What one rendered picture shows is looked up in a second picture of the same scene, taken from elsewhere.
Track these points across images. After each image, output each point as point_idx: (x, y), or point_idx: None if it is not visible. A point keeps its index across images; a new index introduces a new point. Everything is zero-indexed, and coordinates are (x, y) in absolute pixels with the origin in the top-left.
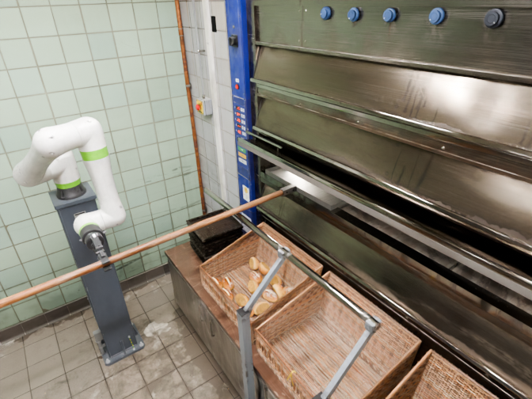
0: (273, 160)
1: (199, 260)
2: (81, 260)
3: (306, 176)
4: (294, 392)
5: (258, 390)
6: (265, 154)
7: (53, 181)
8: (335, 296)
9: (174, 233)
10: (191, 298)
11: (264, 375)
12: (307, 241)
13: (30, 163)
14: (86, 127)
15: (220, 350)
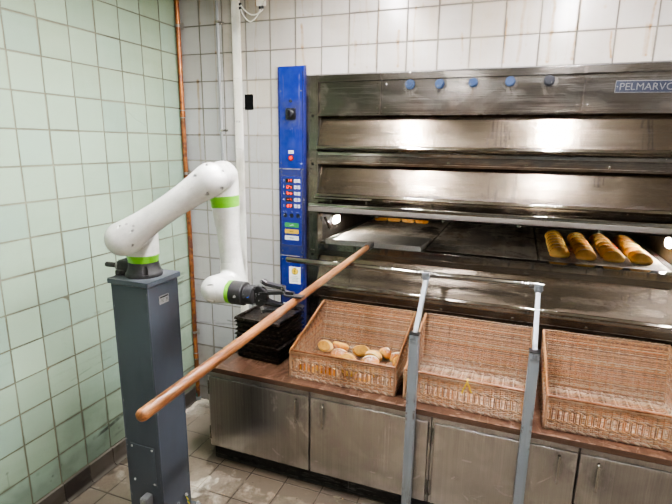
0: (367, 211)
1: (259, 361)
2: (157, 367)
3: (414, 213)
4: (468, 404)
5: (415, 442)
6: (355, 209)
7: (131, 256)
8: (499, 282)
9: (326, 275)
10: (270, 404)
11: (429, 409)
12: (397, 292)
13: (168, 210)
14: (232, 168)
15: (333, 443)
